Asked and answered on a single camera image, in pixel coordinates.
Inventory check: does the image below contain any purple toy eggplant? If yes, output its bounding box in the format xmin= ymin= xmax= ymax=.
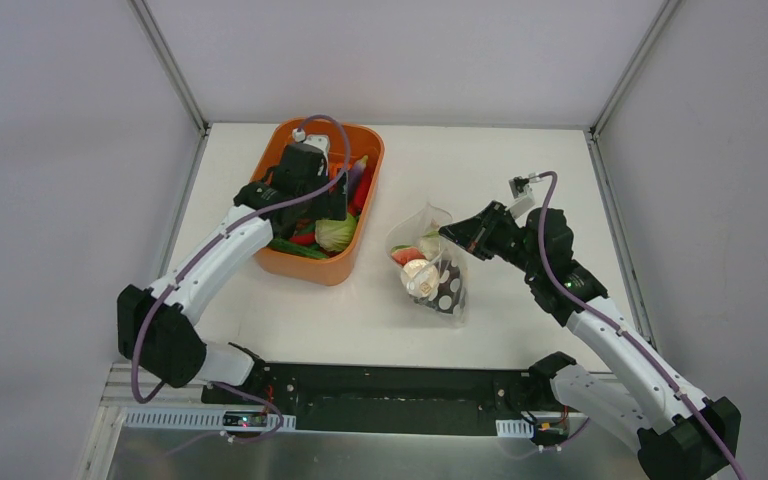
xmin=346 ymin=155 xmax=369 ymax=199

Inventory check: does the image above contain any white toy cauliflower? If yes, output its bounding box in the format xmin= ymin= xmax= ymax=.
xmin=417 ymin=230 xmax=446 ymax=261

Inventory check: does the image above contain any clear zip top bag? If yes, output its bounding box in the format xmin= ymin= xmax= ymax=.
xmin=384 ymin=203 xmax=468 ymax=328

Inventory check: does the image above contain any toy watermelon slice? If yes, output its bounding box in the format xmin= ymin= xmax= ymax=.
xmin=390 ymin=245 xmax=426 ymax=266

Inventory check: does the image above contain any beige toy bun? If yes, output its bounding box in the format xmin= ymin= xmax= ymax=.
xmin=400 ymin=260 xmax=440 ymax=298

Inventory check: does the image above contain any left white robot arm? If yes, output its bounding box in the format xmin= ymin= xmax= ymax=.
xmin=116 ymin=130 xmax=347 ymax=405

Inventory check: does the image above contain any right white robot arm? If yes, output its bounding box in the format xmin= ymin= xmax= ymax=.
xmin=439 ymin=171 xmax=747 ymax=479

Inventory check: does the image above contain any green toy cabbage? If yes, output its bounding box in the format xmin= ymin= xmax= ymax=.
xmin=314 ymin=214 xmax=358 ymax=253

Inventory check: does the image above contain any red toy chili pepper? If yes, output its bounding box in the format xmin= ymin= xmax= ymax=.
xmin=349 ymin=169 xmax=374 ymax=215

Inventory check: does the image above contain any green toy cucumber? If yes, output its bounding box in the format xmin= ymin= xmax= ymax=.
xmin=268 ymin=238 xmax=329 ymax=260

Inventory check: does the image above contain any orange plastic bin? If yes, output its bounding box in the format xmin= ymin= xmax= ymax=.
xmin=251 ymin=118 xmax=385 ymax=286

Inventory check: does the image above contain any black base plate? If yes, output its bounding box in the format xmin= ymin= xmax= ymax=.
xmin=200 ymin=362 xmax=591 ymax=439

